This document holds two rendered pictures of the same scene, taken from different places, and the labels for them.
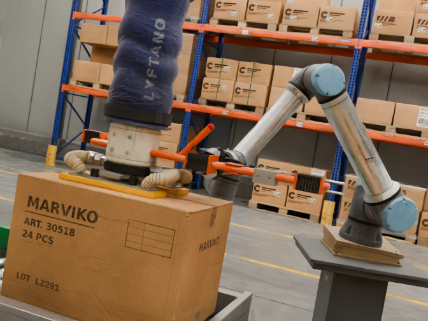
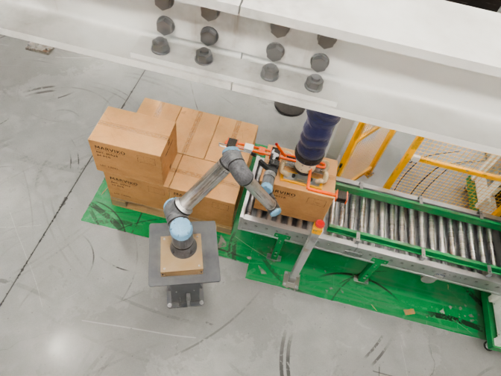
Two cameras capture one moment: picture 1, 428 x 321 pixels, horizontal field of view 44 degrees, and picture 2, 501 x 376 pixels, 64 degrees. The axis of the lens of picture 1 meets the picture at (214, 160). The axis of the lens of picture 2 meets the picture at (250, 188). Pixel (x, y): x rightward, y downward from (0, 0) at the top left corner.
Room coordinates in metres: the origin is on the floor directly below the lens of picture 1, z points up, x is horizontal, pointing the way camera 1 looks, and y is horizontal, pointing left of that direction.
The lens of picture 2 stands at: (3.68, -0.69, 3.46)
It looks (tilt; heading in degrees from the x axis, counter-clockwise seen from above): 54 degrees down; 164
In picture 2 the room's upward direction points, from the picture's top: 12 degrees clockwise
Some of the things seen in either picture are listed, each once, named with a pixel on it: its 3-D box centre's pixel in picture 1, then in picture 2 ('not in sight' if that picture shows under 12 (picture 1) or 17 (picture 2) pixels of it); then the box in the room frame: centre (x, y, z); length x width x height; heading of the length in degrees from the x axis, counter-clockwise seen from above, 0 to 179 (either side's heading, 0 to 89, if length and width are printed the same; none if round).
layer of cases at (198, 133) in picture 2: not in sight; (186, 160); (1.13, -0.64, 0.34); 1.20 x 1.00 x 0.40; 71
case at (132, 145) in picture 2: not in sight; (136, 146); (1.30, -1.07, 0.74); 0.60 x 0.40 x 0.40; 71
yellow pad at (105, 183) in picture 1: (113, 180); not in sight; (1.68, 0.31, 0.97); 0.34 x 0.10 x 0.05; 71
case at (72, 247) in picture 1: (121, 246); (294, 184); (1.76, 0.26, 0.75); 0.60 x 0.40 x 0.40; 71
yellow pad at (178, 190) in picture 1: (140, 178); (301, 178); (1.86, 0.24, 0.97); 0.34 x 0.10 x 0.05; 71
